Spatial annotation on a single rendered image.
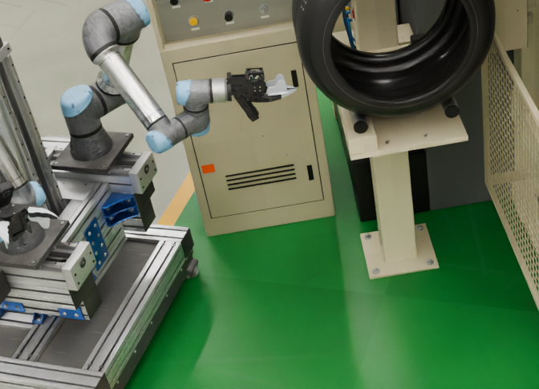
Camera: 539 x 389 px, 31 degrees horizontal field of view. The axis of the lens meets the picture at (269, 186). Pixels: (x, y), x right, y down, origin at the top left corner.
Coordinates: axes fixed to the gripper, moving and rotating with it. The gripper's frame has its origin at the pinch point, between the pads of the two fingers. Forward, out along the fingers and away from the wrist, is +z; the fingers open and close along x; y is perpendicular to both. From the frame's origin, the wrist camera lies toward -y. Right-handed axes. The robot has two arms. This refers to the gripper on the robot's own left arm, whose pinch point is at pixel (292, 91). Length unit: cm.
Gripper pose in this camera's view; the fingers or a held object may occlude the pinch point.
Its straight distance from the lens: 296.6
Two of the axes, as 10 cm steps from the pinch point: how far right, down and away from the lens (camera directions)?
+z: 10.0, -0.7, 0.3
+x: -0.6, -5.9, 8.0
